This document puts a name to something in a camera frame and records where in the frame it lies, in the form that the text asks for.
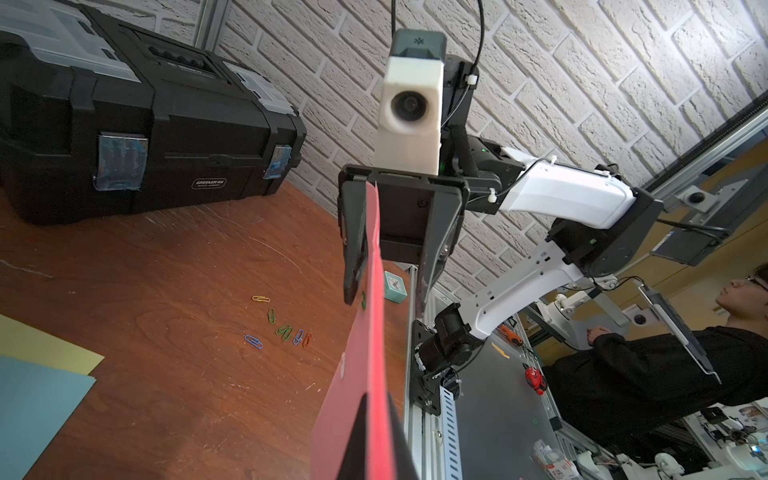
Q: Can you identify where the black plastic toolbox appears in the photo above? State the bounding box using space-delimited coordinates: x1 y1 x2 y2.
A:
1 1 307 225

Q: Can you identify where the aluminium front rail frame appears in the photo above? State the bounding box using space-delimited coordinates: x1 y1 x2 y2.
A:
403 263 577 480

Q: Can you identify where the person in black clothes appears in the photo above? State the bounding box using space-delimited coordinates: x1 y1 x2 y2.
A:
543 265 767 447

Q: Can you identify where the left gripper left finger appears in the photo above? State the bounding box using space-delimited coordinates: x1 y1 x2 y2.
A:
338 394 368 480

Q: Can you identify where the small teal card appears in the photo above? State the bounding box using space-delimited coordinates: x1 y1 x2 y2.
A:
384 271 408 304

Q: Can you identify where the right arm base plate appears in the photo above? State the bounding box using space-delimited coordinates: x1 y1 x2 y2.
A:
408 320 461 416

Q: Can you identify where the pink paper sheet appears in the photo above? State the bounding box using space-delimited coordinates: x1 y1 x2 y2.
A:
310 184 395 479

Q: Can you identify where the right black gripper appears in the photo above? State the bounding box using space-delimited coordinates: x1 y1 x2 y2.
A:
338 164 470 318

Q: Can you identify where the light blue paper sheet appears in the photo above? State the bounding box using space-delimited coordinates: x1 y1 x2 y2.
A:
1 357 95 479

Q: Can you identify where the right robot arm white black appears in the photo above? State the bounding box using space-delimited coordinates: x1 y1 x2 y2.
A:
338 48 661 375

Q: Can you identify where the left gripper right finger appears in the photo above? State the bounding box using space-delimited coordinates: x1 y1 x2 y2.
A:
388 395 418 480

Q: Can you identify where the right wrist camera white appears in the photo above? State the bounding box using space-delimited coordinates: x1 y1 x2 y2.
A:
373 29 447 175

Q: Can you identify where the red round button device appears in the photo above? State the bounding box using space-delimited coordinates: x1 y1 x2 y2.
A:
524 364 547 396

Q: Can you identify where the yellow paper sheet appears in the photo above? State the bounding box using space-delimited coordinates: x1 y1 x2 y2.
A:
0 315 104 375

